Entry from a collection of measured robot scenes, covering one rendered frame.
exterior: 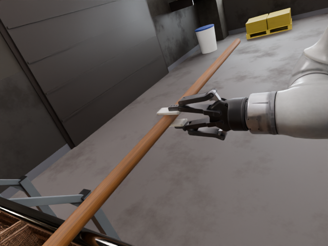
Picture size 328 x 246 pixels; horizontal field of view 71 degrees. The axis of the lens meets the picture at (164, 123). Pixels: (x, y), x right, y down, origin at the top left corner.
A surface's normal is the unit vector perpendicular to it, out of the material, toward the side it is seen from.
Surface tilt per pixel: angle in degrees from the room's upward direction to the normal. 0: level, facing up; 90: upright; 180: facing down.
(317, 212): 0
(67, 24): 90
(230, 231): 0
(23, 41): 90
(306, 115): 67
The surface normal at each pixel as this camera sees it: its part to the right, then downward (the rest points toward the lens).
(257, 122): -0.47, 0.53
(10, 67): 0.81, 0.00
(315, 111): -0.55, 0.04
